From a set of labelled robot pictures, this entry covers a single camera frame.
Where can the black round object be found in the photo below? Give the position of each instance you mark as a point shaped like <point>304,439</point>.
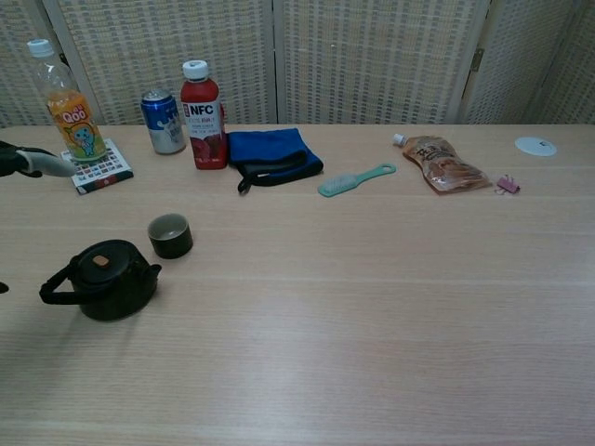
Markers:
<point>114,288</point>

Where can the pink binder clip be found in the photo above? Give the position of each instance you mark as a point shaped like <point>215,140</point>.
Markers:
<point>508,186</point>

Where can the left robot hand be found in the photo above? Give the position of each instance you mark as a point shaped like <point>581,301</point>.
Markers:
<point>46,162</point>

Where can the white round table grommet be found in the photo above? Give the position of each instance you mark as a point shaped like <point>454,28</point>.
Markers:
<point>534,146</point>

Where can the red NFC juice bottle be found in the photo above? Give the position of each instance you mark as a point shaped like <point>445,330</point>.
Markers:
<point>204,125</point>

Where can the woven folding screen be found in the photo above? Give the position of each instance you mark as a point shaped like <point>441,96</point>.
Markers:
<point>372,56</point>

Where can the green brush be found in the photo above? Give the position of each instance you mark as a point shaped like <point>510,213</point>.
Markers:
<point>344,182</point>

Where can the brown spout pouch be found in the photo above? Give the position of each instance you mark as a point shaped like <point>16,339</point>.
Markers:
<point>441,162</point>

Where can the blue white drink can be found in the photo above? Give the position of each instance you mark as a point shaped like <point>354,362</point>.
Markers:
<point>163,123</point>

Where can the Qoo orange drink bottle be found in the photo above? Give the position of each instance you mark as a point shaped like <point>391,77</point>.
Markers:
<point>76,121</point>

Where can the dark green teacup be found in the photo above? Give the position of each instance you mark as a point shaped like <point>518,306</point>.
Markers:
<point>172,241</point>

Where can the blue and black cloth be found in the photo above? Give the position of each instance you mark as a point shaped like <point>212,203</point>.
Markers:
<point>267,146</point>

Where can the patterned box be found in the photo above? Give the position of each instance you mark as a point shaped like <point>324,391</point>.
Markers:
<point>109,169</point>

